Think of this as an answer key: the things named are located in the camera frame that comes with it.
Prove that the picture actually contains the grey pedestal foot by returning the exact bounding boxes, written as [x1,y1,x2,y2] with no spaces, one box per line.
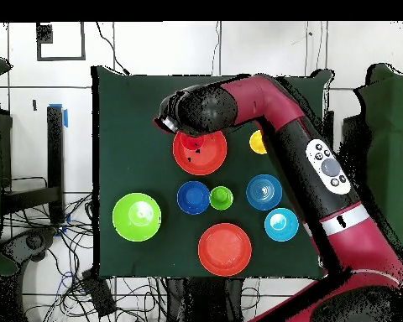
[0,226,59,263]

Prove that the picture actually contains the black power brick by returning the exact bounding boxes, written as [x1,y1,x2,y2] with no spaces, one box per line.
[81,269,118,318]

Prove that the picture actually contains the dark blue plastic bowl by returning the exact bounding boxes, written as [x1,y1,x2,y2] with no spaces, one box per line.
[176,180,212,216]

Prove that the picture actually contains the black metal post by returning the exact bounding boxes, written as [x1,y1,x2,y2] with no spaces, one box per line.
[46,104,66,225]
[322,109,336,142]

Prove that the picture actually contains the orange plastic bowl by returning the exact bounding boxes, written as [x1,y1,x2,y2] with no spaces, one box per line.
[197,222,253,278]
[172,129,228,176]

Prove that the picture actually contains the blue ribbed plastic bowl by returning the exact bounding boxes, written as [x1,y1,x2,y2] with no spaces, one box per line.
[245,173,284,211]

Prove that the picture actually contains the blue tape strip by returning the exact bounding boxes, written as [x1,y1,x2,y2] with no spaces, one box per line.
[49,102,69,129]

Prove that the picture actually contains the black cable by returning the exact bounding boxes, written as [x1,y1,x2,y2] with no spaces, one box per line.
[95,21,131,75]

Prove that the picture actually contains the tangled floor cables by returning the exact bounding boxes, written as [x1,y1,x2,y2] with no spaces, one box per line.
[3,192,169,322]

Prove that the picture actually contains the green plastic cup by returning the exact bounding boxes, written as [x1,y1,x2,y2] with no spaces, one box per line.
[208,185,235,211]

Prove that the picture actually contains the dark green tablecloth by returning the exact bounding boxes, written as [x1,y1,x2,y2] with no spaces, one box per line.
[91,65,335,281]

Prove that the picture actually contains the yellow plastic cup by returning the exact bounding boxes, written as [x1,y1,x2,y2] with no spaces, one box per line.
[249,129,269,156]

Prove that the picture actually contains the light blue plastic bowl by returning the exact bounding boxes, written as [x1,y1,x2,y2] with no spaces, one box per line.
[264,207,301,243]

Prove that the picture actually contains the orange plastic cup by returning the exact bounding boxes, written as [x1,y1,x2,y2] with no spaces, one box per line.
[180,132,206,151]

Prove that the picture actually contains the green plastic bowl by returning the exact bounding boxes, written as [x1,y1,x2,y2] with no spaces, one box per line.
[112,192,163,243]

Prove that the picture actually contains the black square frame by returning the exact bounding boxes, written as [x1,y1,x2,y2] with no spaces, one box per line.
[35,21,86,62]

